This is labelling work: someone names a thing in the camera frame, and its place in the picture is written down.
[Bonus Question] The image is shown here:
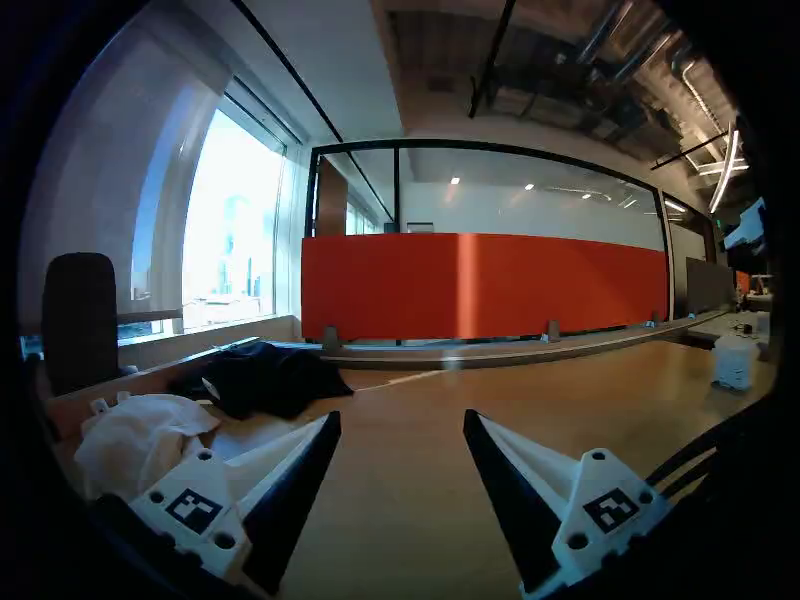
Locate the stack of white towels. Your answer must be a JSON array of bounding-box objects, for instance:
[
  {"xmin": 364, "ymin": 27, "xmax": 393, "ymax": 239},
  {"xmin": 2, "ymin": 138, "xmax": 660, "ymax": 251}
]
[{"xmin": 709, "ymin": 333, "xmax": 761, "ymax": 393}]

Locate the heap of white towels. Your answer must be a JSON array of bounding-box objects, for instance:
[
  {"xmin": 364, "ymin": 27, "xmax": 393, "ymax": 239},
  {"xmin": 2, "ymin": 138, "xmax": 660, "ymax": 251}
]
[{"xmin": 73, "ymin": 392, "xmax": 223, "ymax": 501}]

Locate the heap of black towels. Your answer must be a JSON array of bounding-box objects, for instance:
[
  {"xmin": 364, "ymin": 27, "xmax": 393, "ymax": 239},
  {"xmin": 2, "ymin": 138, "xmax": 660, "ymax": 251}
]
[{"xmin": 168, "ymin": 341, "xmax": 356, "ymax": 421}]

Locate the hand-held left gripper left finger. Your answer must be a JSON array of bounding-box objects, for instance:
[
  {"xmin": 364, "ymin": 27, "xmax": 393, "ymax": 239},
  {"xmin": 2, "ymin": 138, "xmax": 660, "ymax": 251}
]
[{"xmin": 127, "ymin": 410, "xmax": 343, "ymax": 596}]

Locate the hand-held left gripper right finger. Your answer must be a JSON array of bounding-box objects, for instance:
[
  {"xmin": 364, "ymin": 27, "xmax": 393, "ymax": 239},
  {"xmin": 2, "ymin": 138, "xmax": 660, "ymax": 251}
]
[{"xmin": 462, "ymin": 409, "xmax": 674, "ymax": 594}]

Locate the black cable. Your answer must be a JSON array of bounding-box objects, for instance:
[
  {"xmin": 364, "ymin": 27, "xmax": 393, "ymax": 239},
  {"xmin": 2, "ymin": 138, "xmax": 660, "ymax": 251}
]
[{"xmin": 644, "ymin": 407, "xmax": 771, "ymax": 501}]

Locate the black office chair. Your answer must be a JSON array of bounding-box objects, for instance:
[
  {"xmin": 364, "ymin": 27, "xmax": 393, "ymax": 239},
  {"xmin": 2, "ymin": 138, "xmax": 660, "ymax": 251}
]
[{"xmin": 41, "ymin": 252, "xmax": 121, "ymax": 398}]

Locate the grey desk screen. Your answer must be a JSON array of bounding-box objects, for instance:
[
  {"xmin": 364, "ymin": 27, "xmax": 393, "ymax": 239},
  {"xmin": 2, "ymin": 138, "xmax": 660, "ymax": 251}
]
[{"xmin": 684, "ymin": 256, "xmax": 736, "ymax": 315}]

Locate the monitor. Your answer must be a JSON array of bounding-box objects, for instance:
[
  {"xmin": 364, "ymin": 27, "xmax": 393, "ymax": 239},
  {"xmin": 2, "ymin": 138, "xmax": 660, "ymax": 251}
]
[{"xmin": 722, "ymin": 197, "xmax": 769, "ymax": 256}]

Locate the red desk screen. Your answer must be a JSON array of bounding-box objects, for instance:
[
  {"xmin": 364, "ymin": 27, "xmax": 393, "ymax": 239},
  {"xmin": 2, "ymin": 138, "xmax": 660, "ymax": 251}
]
[{"xmin": 301, "ymin": 232, "xmax": 671, "ymax": 365}]

